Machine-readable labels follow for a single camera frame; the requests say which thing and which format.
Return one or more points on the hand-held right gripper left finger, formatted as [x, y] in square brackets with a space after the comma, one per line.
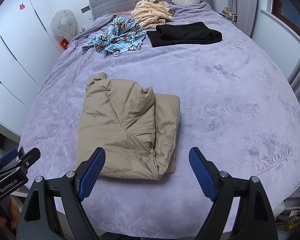
[92, 172]

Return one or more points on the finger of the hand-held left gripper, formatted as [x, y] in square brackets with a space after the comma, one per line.
[8, 156]
[30, 158]

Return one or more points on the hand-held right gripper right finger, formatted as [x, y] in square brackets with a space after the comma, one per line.
[201, 173]

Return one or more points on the beige puffer jacket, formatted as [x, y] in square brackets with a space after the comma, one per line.
[120, 120]

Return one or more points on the person's left hand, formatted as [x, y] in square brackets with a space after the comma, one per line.
[15, 212]

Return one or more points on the white bedside shelf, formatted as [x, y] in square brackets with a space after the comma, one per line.
[0, 140]

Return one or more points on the purple plush blanket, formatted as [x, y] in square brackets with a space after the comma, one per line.
[215, 92]

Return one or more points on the brown patterned bag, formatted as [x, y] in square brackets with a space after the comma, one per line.
[293, 221]

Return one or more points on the white wardrobe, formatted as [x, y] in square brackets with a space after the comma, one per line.
[15, 50]

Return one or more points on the red packet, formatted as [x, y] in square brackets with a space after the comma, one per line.
[64, 43]

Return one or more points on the blue monkey print cloth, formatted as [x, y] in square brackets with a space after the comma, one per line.
[115, 38]

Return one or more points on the fan with white cover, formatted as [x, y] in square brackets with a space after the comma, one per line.
[63, 25]

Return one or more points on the black garment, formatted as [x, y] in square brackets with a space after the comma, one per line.
[185, 35]

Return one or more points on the small boxes on nightstand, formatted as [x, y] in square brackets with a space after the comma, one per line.
[230, 16]

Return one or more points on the beige striped garment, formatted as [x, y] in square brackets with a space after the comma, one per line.
[150, 13]

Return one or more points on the window with dark frame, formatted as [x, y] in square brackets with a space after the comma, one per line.
[292, 7]

